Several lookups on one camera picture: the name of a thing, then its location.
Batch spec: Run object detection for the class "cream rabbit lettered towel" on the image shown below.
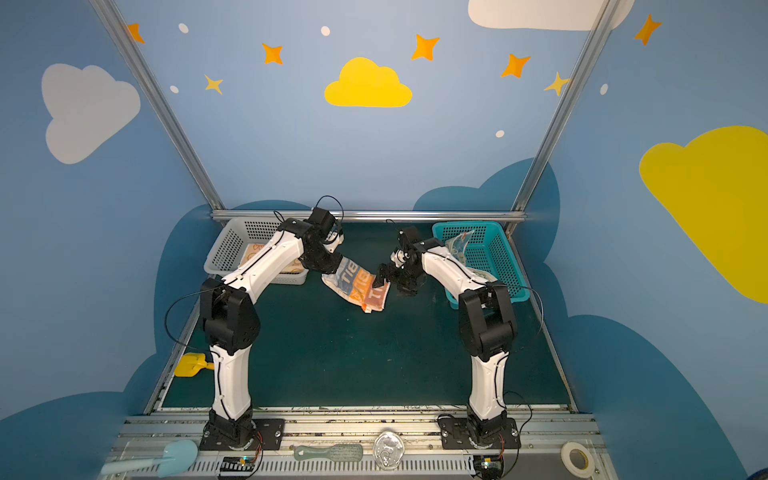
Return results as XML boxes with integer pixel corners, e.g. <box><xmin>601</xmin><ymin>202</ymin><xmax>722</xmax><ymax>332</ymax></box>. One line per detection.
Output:
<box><xmin>321</xmin><ymin>257</ymin><xmax>390</xmax><ymax>313</ymax></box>

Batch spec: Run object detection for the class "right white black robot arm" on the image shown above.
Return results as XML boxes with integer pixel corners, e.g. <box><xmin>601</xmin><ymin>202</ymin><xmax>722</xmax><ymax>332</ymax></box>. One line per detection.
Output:
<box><xmin>374</xmin><ymin>228</ymin><xmax>518</xmax><ymax>447</ymax></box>

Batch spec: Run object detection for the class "right small circuit board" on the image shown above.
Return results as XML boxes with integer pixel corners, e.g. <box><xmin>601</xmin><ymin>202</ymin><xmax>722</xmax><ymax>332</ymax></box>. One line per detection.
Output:
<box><xmin>472</xmin><ymin>456</ymin><xmax>505</xmax><ymax>480</ymax></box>

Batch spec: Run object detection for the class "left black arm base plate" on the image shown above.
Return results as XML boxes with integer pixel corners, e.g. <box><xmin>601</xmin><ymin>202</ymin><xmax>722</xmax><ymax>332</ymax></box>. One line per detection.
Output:
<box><xmin>199</xmin><ymin>418</ymin><xmax>285</xmax><ymax>452</ymax></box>

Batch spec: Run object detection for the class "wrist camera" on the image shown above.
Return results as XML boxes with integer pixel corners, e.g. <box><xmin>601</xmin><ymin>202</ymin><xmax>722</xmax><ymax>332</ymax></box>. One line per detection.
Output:
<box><xmin>398</xmin><ymin>226</ymin><xmax>422</xmax><ymax>256</ymax></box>
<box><xmin>307</xmin><ymin>207</ymin><xmax>336</xmax><ymax>240</ymax></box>

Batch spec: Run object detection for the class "white tape roll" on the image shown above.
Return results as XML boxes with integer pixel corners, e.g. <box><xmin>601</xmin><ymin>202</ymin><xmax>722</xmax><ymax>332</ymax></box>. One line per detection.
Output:
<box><xmin>560</xmin><ymin>441</ymin><xmax>596</xmax><ymax>479</ymax></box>

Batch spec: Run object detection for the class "aluminium frame back bar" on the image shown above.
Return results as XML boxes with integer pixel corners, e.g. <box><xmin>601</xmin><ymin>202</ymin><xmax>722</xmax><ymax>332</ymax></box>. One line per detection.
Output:
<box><xmin>211</xmin><ymin>208</ymin><xmax>526</xmax><ymax>223</ymax></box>

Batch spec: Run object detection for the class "aluminium frame post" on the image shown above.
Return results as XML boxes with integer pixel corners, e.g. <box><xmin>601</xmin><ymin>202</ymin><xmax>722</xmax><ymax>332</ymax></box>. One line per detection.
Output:
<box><xmin>512</xmin><ymin>0</ymin><xmax>621</xmax><ymax>213</ymax></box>
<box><xmin>89</xmin><ymin>0</ymin><xmax>225</xmax><ymax>210</ymax></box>

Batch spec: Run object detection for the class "aluminium frame left post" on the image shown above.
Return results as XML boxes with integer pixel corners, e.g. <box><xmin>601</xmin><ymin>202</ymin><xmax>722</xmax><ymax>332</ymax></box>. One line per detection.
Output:
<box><xmin>89</xmin><ymin>0</ymin><xmax>225</xmax><ymax>210</ymax></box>

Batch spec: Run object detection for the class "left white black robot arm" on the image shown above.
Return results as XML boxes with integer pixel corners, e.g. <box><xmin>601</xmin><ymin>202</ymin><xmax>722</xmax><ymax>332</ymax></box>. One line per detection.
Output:
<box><xmin>199</xmin><ymin>207</ymin><xmax>343</xmax><ymax>451</ymax></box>

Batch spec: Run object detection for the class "white perforated plastic basket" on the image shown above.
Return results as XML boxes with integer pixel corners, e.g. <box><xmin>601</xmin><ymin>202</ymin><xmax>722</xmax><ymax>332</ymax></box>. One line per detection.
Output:
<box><xmin>203</xmin><ymin>218</ymin><xmax>279</xmax><ymax>277</ymax></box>

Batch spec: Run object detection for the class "aluminium front rail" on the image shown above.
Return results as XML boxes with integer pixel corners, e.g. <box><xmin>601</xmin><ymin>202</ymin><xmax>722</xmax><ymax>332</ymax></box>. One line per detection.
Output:
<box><xmin>101</xmin><ymin>407</ymin><xmax>619</xmax><ymax>480</ymax></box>

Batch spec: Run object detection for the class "blue patterned towel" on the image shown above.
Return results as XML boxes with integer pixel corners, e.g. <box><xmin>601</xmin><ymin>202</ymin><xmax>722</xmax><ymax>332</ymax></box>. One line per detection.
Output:
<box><xmin>445</xmin><ymin>230</ymin><xmax>475</xmax><ymax>265</ymax></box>

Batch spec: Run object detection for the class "aluminium frame right post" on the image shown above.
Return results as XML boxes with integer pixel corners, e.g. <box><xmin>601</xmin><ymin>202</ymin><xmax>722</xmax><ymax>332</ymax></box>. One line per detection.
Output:
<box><xmin>512</xmin><ymin>0</ymin><xmax>621</xmax><ymax>213</ymax></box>

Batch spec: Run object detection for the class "small circuit board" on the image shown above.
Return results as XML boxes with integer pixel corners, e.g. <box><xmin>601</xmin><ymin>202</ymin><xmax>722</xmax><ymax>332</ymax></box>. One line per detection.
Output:
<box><xmin>472</xmin><ymin>456</ymin><xmax>505</xmax><ymax>480</ymax></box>
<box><xmin>216</xmin><ymin>456</ymin><xmax>256</xmax><ymax>479</ymax></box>

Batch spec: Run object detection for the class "green plastic brush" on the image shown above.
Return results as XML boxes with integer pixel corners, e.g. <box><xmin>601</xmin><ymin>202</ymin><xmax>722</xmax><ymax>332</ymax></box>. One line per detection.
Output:
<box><xmin>293</xmin><ymin>444</ymin><xmax>364</xmax><ymax>463</ymax></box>

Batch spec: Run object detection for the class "left small circuit board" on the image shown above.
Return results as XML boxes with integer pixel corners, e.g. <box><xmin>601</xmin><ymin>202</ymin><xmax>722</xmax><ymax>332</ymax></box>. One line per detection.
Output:
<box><xmin>216</xmin><ymin>456</ymin><xmax>256</xmax><ymax>479</ymax></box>

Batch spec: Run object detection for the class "orange white patterned towel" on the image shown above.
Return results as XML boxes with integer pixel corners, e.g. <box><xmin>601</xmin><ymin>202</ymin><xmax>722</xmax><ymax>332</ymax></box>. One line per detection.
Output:
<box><xmin>239</xmin><ymin>243</ymin><xmax>305</xmax><ymax>274</ymax></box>

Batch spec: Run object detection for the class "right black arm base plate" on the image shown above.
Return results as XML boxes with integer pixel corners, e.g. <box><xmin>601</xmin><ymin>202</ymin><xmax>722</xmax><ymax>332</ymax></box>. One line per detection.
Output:
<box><xmin>436</xmin><ymin>415</ymin><xmax>522</xmax><ymax>450</ymax></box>

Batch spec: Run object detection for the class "teal perforated plastic basket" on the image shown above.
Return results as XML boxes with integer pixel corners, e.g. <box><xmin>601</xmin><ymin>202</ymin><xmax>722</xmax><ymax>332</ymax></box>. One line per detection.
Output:
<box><xmin>432</xmin><ymin>221</ymin><xmax>530</xmax><ymax>303</ymax></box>

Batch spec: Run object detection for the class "yellow plastic scoop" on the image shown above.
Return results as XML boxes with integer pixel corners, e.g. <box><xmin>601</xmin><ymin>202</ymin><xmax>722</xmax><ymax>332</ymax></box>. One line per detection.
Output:
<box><xmin>174</xmin><ymin>353</ymin><xmax>215</xmax><ymax>378</ymax></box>

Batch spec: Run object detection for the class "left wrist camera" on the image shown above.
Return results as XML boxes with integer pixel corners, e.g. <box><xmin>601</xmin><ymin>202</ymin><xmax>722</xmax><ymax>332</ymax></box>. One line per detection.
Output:
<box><xmin>307</xmin><ymin>207</ymin><xmax>336</xmax><ymax>240</ymax></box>

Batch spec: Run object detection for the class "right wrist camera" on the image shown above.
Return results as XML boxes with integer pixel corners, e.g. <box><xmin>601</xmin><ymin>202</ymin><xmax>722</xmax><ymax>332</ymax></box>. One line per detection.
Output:
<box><xmin>398</xmin><ymin>226</ymin><xmax>422</xmax><ymax>256</ymax></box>

